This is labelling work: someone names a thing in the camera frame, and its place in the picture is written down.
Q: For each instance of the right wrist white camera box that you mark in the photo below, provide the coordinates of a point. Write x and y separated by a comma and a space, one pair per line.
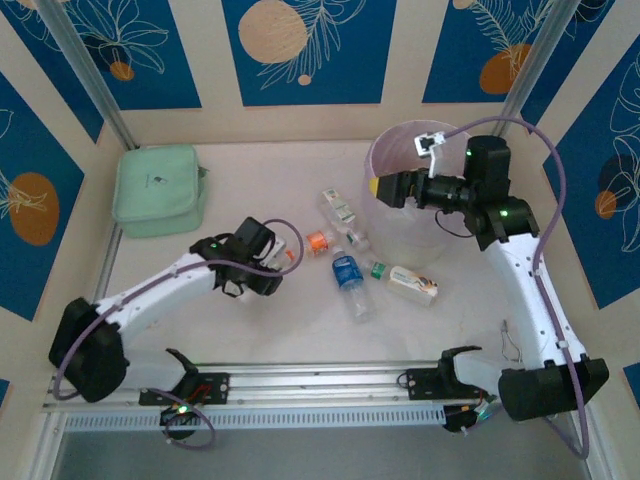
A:
427, 145

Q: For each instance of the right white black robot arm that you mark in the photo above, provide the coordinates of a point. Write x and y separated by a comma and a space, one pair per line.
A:
530, 300

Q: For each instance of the pale lavender plastic bin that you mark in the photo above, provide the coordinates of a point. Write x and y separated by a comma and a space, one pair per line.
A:
400, 235

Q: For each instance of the aluminium frame post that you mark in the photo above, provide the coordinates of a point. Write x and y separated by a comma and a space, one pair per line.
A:
532, 75
86, 75

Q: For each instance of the small clear bottle green label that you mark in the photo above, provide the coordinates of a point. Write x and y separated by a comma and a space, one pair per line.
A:
357, 239

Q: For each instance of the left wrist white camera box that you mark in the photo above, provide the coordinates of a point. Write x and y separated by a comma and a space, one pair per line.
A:
275, 249

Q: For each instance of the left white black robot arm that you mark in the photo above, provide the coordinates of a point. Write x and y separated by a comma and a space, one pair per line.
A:
150, 295

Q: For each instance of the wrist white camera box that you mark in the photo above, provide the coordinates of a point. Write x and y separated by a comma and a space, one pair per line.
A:
275, 249
427, 145

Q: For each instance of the long aluminium base rail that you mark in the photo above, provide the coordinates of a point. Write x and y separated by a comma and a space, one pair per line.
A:
320, 382

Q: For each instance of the clear bottle green white label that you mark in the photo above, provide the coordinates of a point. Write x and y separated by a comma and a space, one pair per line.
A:
339, 207

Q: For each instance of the grey frame leg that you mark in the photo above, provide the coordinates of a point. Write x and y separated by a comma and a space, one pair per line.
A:
597, 450
45, 450

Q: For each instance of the small circuit board green light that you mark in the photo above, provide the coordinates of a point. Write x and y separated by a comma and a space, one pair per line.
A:
465, 417
180, 411

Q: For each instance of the white colourful label bottle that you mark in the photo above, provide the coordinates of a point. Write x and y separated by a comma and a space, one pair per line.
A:
410, 285

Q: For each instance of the blue Pocari Sweat bottle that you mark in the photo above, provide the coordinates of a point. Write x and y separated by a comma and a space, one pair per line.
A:
346, 272

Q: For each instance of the aluminium side rail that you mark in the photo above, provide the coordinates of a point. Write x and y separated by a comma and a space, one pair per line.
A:
111, 250

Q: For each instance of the orange label orange cap bottle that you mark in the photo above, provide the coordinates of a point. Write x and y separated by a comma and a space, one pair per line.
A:
316, 241

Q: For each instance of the mint green zip pouch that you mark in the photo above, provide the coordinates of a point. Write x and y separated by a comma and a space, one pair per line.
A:
155, 185

